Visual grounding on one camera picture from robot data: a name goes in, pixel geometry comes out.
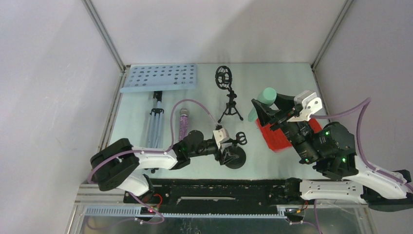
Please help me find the red sheet music page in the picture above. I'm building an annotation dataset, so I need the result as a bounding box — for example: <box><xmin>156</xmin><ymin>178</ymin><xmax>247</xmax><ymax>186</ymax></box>
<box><xmin>254</xmin><ymin>119</ymin><xmax>322</xmax><ymax>153</ymax></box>

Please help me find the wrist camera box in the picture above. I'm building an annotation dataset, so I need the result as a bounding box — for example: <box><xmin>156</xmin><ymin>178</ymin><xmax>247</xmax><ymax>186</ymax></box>
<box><xmin>287</xmin><ymin>90</ymin><xmax>322</xmax><ymax>122</ymax></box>
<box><xmin>213</xmin><ymin>128</ymin><xmax>230</xmax><ymax>150</ymax></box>

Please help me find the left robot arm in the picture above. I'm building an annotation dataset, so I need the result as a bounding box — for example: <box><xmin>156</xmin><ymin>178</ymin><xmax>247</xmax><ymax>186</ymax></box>
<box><xmin>87</xmin><ymin>128</ymin><xmax>247</xmax><ymax>203</ymax></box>

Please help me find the light blue music stand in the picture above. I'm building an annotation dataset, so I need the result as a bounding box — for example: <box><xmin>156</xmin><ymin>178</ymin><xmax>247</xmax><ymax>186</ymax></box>
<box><xmin>120</xmin><ymin>63</ymin><xmax>197</xmax><ymax>148</ymax></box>

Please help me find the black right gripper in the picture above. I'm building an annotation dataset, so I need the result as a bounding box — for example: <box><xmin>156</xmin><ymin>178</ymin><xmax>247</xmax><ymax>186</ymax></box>
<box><xmin>249</xmin><ymin>91</ymin><xmax>318</xmax><ymax>165</ymax></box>

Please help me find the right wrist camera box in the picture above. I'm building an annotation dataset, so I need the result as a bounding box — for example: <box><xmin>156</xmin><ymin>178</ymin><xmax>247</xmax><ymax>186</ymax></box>
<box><xmin>287</xmin><ymin>90</ymin><xmax>322</xmax><ymax>122</ymax></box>

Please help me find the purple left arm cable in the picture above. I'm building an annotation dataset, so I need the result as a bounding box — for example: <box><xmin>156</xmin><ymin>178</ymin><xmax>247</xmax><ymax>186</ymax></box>
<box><xmin>87</xmin><ymin>98</ymin><xmax>220</xmax><ymax>225</ymax></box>

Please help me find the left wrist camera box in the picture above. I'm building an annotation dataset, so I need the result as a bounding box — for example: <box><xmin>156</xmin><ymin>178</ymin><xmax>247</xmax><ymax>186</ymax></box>
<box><xmin>213</xmin><ymin>128</ymin><xmax>230</xmax><ymax>150</ymax></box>

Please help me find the black round base mic stand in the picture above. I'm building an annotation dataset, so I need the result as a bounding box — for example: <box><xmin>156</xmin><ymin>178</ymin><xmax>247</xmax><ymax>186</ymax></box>
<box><xmin>224</xmin><ymin>132</ymin><xmax>247</xmax><ymax>170</ymax></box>

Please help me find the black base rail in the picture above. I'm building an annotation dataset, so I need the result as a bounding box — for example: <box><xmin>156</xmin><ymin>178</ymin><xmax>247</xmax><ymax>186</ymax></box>
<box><xmin>122</xmin><ymin>178</ymin><xmax>323</xmax><ymax>215</ymax></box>

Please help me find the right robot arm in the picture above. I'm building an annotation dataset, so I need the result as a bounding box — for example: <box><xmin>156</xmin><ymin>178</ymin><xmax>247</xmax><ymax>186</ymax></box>
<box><xmin>252</xmin><ymin>90</ymin><xmax>413</xmax><ymax>212</ymax></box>

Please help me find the pink glitter microphone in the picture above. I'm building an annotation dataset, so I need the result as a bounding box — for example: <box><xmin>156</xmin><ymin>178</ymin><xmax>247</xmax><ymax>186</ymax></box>
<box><xmin>179</xmin><ymin>108</ymin><xmax>189</xmax><ymax>140</ymax></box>

